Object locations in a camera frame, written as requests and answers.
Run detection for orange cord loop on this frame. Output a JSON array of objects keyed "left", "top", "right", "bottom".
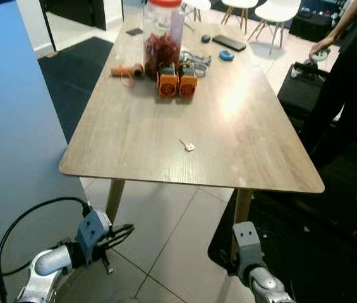
[{"left": 119, "top": 65, "right": 136, "bottom": 88}]

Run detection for brown cardboard tube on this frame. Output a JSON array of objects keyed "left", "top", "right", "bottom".
[{"left": 111, "top": 62, "right": 144, "bottom": 80}]

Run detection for person bare hand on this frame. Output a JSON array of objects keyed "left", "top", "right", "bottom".
[{"left": 309, "top": 38, "right": 338, "bottom": 62}]

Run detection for dark floor rug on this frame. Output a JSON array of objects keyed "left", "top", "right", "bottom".
[{"left": 37, "top": 37, "right": 112, "bottom": 143}]

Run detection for grey tape ring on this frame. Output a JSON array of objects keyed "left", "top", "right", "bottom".
[{"left": 188, "top": 56, "right": 212, "bottom": 78}]

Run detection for black door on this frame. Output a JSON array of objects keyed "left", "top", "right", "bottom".
[{"left": 39, "top": 0, "right": 107, "bottom": 52}]

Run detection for white chair wooden legs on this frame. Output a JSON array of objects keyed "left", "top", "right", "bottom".
[
  {"left": 251, "top": 0, "right": 302, "bottom": 54},
  {"left": 221, "top": 0, "right": 251, "bottom": 32},
  {"left": 181, "top": 0, "right": 212, "bottom": 23}
]

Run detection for white handheld controller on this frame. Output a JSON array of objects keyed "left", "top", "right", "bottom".
[{"left": 310, "top": 50, "right": 329, "bottom": 65}]

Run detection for light wooden table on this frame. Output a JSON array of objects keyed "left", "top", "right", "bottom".
[{"left": 59, "top": 14, "right": 325, "bottom": 256}]

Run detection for large black phone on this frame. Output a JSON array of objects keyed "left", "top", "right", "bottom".
[{"left": 212, "top": 35, "right": 247, "bottom": 52}]

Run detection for black equipment case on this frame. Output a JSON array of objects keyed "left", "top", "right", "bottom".
[{"left": 277, "top": 61, "right": 330, "bottom": 121}]

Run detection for black floor mat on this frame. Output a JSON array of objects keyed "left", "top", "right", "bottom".
[{"left": 207, "top": 142, "right": 357, "bottom": 303}]

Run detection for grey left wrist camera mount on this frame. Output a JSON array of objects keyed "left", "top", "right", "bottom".
[{"left": 76, "top": 210, "right": 112, "bottom": 266}]

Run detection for person in black clothes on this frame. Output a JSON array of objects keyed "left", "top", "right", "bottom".
[{"left": 295, "top": 0, "right": 357, "bottom": 168}]

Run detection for black low cabinet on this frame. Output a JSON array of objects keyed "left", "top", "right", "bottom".
[{"left": 289, "top": 11, "right": 334, "bottom": 44}]

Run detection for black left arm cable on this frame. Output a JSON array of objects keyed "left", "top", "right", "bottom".
[{"left": 0, "top": 197, "right": 94, "bottom": 303}]

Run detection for clear plastic jar red lid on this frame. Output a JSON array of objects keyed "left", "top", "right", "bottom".
[{"left": 142, "top": 0, "right": 185, "bottom": 80}]

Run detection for orange and black device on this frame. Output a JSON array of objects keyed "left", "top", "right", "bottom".
[
  {"left": 178, "top": 66, "right": 198, "bottom": 99},
  {"left": 157, "top": 63, "right": 179, "bottom": 98}
]

